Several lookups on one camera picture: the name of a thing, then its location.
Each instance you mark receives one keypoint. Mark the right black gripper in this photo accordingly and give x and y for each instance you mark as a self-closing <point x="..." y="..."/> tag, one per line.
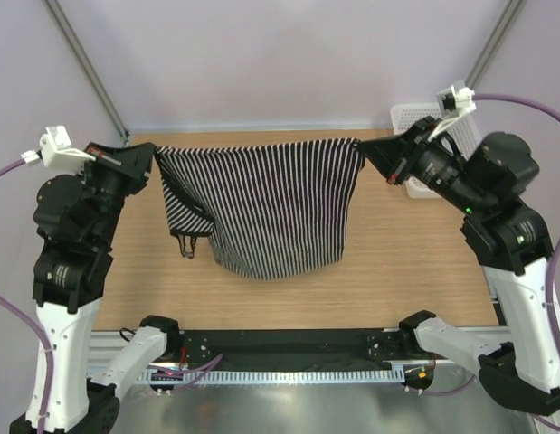
<point x="392" y="155"/>

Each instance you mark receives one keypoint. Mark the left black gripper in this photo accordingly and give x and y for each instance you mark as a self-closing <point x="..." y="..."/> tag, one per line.
<point x="133" y="161"/>

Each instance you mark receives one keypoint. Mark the black white striped tank top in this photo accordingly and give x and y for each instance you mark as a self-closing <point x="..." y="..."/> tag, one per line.
<point x="268" y="212"/>

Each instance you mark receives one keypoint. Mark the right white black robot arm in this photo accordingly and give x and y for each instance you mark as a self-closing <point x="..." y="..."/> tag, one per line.
<point x="512" y="245"/>

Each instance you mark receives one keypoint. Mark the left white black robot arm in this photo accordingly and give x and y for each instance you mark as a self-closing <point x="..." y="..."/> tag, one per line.
<point x="77" y="217"/>

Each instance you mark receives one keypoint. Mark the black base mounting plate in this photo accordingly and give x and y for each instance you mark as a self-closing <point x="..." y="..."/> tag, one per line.
<point x="200" y="344"/>

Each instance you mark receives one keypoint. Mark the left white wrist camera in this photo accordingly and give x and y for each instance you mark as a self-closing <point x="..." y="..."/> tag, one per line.
<point x="57" y="153"/>

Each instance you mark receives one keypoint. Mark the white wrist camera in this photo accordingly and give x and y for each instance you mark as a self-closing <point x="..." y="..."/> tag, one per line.
<point x="57" y="153"/>
<point x="455" y="103"/>

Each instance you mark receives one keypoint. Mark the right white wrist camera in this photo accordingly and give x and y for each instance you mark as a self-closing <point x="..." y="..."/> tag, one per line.
<point x="455" y="103"/>

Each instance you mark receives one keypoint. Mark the right aluminium frame post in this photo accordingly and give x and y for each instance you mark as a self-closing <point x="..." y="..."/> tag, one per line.
<point x="498" y="34"/>

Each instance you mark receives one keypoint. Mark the aluminium frame post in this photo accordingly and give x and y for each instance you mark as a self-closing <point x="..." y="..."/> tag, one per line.
<point x="80" y="55"/>
<point x="498" y="34"/>

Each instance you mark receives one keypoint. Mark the left aluminium frame post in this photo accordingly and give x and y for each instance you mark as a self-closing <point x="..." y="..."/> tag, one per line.
<point x="80" y="55"/>

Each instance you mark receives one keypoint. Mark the slotted white cable duct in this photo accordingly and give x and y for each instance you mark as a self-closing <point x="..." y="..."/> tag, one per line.
<point x="227" y="378"/>

